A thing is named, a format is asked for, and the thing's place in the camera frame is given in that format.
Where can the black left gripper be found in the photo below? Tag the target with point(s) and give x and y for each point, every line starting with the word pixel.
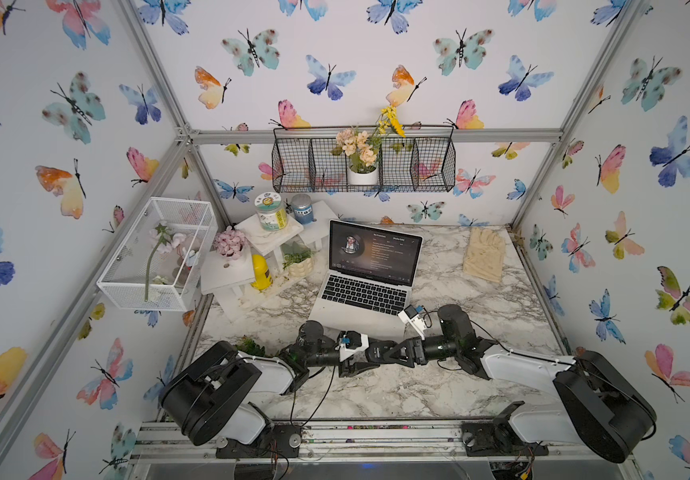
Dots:
pixel 343 369

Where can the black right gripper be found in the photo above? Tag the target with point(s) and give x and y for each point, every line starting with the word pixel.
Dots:
pixel 413 351

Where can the green plant near left arm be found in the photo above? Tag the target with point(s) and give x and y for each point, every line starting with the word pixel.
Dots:
pixel 249 346

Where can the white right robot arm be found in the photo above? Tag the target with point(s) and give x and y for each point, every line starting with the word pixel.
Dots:
pixel 593 404

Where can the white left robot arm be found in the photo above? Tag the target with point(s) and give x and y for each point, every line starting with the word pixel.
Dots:
pixel 208 398

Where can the silver open laptop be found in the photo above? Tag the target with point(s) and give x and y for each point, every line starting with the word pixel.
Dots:
pixel 369 280

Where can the yellow rubber duck toy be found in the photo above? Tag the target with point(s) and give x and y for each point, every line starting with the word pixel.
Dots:
pixel 262 276

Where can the small succulent in pot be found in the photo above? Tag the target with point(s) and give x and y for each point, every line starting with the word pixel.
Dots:
pixel 298 259

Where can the white stepped display stand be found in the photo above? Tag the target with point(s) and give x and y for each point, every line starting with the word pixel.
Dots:
pixel 230 282

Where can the pink flower bouquet pot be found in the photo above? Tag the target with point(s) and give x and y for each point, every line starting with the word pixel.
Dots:
pixel 230 244

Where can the green lidded jar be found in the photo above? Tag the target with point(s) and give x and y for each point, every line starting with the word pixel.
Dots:
pixel 271 212

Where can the small blue jar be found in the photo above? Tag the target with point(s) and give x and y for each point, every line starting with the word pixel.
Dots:
pixel 303 209

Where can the pink artificial flower stem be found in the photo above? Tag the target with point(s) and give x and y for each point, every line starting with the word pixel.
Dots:
pixel 165 240

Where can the white pot with flowers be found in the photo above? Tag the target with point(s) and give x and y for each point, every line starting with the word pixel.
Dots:
pixel 362 147

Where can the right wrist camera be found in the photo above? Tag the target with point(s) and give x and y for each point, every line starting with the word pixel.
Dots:
pixel 416 318

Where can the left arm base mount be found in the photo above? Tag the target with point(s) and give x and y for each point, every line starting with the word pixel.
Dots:
pixel 251 434

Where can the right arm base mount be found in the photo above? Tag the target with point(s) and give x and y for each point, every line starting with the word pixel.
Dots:
pixel 495 437

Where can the aluminium front rail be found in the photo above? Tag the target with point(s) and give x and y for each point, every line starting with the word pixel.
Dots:
pixel 346 441

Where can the white wire cage box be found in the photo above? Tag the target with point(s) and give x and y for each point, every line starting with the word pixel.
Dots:
pixel 157 265

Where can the black wire wall basket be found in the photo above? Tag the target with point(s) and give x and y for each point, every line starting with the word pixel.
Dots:
pixel 413 158

